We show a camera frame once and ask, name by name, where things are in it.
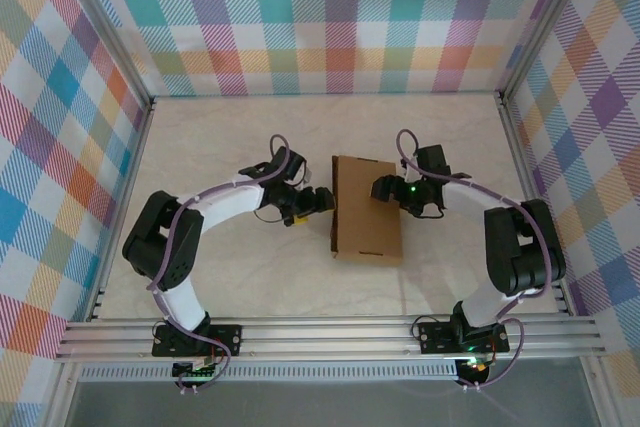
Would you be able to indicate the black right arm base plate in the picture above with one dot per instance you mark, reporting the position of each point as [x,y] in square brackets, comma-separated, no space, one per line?
[435,337]

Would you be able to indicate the silver right table side rail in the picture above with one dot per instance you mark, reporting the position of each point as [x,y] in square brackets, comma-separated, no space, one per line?
[520,157]

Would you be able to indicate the brown cardboard box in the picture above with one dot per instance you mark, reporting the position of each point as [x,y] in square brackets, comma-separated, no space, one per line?
[367,232]

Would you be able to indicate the left controller board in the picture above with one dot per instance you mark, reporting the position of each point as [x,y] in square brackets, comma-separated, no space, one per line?
[197,372]

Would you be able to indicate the silver left table side rail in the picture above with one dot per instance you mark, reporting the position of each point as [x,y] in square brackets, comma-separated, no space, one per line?
[131,172]

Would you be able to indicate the long aluminium mounting rail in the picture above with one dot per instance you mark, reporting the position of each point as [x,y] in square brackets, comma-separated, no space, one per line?
[325,337]

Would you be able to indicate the controller board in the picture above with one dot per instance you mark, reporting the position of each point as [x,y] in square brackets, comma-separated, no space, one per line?
[197,372]
[475,367]

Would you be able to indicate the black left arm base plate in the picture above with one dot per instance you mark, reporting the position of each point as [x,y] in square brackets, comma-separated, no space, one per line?
[227,339]

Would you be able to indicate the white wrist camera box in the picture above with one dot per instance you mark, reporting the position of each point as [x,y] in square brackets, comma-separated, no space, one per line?
[306,178]
[406,163]

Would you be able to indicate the silver table side rail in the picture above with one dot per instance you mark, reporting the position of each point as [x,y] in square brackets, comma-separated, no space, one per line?
[520,157]
[131,172]

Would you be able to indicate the silver left frame post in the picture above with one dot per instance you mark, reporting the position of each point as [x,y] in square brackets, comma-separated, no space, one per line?
[100,27]

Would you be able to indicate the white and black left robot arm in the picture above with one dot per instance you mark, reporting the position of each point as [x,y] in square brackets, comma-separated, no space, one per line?
[225,199]

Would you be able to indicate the right controller board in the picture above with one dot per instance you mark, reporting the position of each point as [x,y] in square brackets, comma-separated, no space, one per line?
[475,367]

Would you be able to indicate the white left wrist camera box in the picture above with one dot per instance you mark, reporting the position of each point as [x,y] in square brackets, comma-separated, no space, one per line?
[306,178]

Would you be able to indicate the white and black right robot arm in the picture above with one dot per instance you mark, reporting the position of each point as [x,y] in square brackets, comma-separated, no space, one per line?
[465,197]

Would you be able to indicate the silver right frame post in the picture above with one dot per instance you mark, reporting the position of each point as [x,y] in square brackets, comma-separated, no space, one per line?
[547,22]

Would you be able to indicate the silver frame leg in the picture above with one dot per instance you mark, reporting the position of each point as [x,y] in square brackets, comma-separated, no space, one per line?
[600,392]
[60,397]

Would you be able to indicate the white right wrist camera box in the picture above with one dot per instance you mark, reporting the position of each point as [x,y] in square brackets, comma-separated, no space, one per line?
[406,163]

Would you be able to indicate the silver frame post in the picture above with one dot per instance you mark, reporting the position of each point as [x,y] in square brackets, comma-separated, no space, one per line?
[547,22]
[100,27]

